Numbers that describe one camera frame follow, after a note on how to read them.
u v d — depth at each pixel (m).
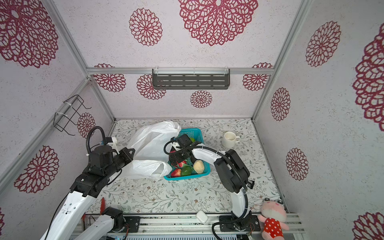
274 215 0.70
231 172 0.51
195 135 1.02
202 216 0.76
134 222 0.74
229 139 1.01
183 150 0.76
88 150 0.50
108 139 0.62
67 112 0.76
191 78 0.94
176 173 0.87
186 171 0.84
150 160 0.70
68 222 0.42
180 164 0.87
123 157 0.62
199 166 0.85
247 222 0.67
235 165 0.58
